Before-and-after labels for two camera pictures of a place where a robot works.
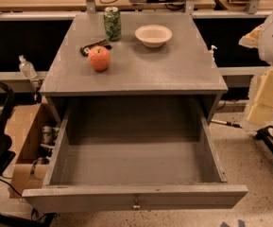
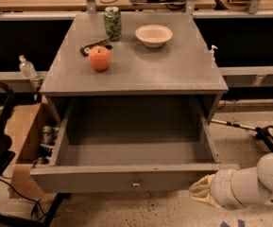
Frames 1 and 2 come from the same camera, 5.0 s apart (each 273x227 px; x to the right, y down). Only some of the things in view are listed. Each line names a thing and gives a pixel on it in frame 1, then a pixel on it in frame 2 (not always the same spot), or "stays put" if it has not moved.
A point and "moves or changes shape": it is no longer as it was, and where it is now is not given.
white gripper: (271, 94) to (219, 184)
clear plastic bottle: (26, 68) stays put
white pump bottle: (212, 52) stays put
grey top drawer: (131, 153) moves or changes shape
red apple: (99, 58) stays put
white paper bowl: (153, 36) stays put
